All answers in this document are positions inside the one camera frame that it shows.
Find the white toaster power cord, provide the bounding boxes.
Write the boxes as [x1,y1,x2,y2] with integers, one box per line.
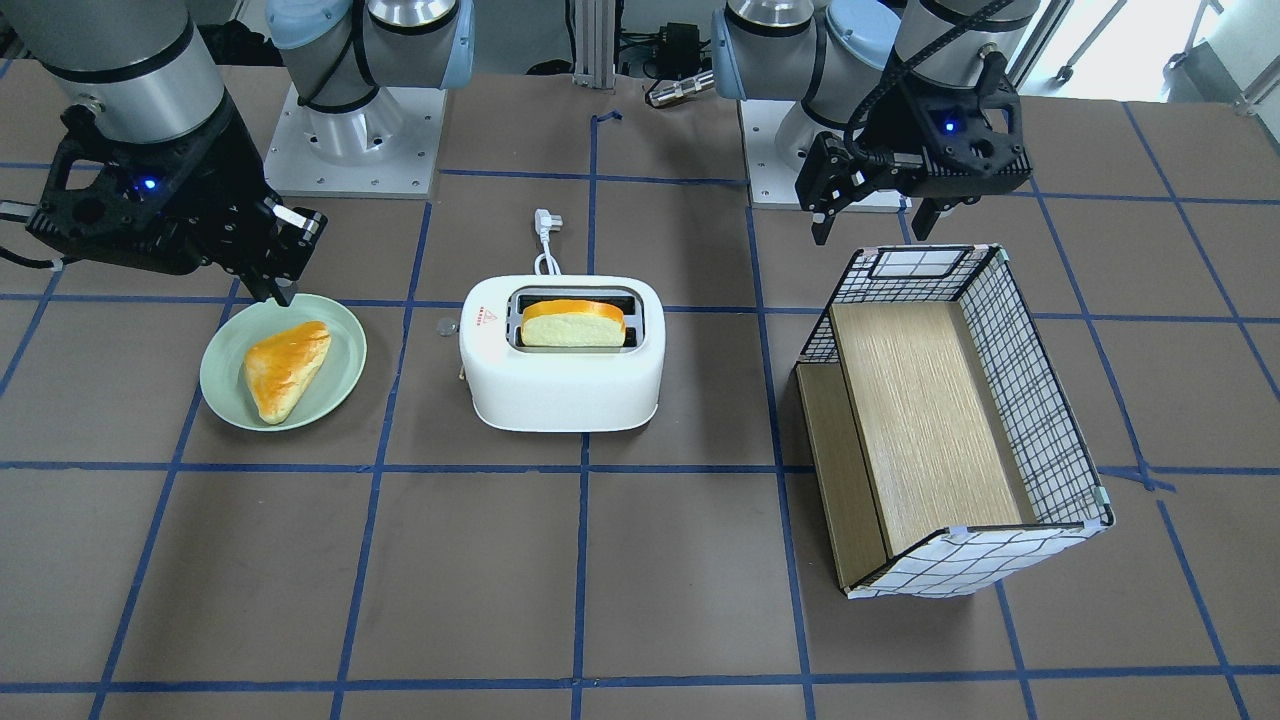
[532,208,562,278]

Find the wire basket with wooden shelf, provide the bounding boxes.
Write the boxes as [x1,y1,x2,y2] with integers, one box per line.
[794,243,1116,600]

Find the golden triangular pastry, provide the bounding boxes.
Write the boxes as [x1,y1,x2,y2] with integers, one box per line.
[243,320,332,425]

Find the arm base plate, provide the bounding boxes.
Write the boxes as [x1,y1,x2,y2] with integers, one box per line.
[264,88,448,199]
[739,100,906,211]

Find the light green plate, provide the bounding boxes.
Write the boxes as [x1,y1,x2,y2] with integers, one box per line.
[200,293,367,432]

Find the aluminium frame post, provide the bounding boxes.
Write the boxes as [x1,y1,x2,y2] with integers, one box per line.
[570,1,620,91]

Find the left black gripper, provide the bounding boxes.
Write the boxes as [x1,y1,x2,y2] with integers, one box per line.
[795,51,1033,246]

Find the toast bread slice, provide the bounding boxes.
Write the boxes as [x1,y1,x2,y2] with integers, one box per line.
[520,299,627,347]

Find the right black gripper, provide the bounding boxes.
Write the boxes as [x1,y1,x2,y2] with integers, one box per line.
[26,95,328,307]

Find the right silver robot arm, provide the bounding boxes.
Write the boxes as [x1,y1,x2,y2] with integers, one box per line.
[3,1,475,306]

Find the white two-slot toaster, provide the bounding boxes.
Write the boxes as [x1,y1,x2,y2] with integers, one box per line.
[460,275,666,433]

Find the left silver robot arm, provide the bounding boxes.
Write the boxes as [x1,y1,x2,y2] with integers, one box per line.
[712,1,1037,245]

